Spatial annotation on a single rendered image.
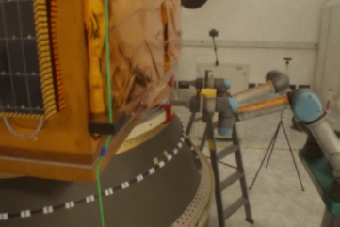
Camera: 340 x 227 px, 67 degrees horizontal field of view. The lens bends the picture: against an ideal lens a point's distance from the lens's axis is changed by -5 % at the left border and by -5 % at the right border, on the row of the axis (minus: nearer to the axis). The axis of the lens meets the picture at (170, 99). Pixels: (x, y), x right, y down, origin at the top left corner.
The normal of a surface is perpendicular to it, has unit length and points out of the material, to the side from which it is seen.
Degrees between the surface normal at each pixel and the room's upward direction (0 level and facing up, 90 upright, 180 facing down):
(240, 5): 90
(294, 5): 90
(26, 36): 90
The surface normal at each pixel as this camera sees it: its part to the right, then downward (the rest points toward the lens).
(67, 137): -0.15, 0.41
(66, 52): 0.01, 0.25
